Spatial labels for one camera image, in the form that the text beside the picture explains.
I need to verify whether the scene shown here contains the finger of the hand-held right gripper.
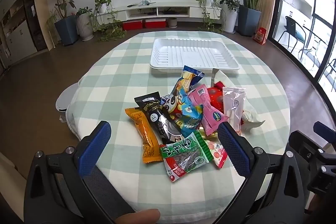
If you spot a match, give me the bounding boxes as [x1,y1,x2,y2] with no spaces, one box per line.
[314,121,336,139]
[289,130,336,161]

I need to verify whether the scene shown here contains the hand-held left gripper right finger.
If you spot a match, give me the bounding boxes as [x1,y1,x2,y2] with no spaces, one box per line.
[217,122,306,224]

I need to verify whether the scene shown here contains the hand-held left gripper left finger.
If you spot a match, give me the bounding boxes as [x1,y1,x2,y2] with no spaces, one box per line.
[24,120,112,224]

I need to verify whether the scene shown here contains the white strawberry print packet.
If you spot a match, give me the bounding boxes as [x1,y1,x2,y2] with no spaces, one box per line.
[205,139,228,169]

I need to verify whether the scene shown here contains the gold snack packet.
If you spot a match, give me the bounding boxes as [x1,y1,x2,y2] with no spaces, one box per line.
[198,130,219,140]

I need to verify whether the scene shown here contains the white packet with red edge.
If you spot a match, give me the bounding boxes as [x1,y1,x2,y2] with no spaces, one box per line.
[211,69,266,134]

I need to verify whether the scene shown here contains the translucent pink white packet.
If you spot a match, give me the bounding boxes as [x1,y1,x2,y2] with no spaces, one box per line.
[222,87,247,135]

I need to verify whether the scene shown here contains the pink snack packet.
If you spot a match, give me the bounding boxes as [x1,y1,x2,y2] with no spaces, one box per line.
[188,84,228,136]

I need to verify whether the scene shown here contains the green seed packet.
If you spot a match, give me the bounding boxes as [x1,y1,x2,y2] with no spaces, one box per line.
[160,132,214,182]

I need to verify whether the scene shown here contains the orange snack packet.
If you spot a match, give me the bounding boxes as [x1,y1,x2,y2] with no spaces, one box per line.
[124,107,164,164]

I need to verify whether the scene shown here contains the red chocolate ball packet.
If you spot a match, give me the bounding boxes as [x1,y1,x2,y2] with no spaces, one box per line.
[206,86,226,114]

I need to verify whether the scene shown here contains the black snack packet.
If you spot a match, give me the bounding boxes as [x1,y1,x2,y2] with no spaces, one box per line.
[134,91,184,144]

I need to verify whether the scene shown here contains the blue panda snack packet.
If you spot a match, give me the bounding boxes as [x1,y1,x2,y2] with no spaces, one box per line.
[161,88,205,138]

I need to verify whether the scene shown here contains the blue and yellow cake packet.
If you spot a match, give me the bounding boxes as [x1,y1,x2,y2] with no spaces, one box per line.
[168,65,205,104]

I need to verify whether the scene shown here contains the white plastic tray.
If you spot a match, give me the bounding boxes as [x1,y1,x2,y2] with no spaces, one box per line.
[150,38,240,73]

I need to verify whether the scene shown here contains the person's right hand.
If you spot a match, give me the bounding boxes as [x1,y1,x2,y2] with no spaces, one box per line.
[306,193,324,214]

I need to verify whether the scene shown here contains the person's left hand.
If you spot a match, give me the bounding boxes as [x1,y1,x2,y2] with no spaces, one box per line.
[114,208,161,224]

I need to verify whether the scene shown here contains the black balcony chair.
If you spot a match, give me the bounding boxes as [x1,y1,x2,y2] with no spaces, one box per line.
[278,16,306,48]
[322,59,336,83]

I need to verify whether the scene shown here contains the white stool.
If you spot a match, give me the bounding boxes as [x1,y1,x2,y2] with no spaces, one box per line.
[56,82,79,123]

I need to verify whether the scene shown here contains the glass balcony table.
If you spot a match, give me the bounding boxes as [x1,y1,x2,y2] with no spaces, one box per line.
[299,26,328,62]

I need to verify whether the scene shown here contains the red bag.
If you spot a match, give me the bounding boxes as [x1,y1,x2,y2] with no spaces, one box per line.
[252,27,268,45]

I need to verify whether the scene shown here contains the plant in white ribbed pot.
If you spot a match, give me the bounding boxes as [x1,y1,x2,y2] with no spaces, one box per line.
[76,7,95,41]

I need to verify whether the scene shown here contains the leafy tree in blue pot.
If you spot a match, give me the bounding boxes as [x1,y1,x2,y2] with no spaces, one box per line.
[38,0,79,46]

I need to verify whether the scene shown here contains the bushy plant in white pot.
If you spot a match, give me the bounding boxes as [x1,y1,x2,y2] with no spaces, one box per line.
[218,0,240,33]

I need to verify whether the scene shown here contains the red storage box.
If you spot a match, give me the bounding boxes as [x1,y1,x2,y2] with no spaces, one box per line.
[144,19,167,29]
[122,20,143,31]

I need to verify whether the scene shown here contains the white storage cabinet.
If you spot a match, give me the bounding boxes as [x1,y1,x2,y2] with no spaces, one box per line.
[0,0,37,69]

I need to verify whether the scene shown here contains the long trailing plant white pot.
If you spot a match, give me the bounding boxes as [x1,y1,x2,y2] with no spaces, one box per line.
[91,0,128,42]

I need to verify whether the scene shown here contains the small trailing plant white pot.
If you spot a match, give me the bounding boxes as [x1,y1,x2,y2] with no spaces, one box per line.
[196,0,223,31]

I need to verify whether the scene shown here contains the white television cabinet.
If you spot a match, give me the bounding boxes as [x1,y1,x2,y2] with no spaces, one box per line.
[94,1,223,24]

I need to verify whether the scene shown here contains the dark wooden wall panel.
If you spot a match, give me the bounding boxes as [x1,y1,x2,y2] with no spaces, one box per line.
[21,0,48,51]

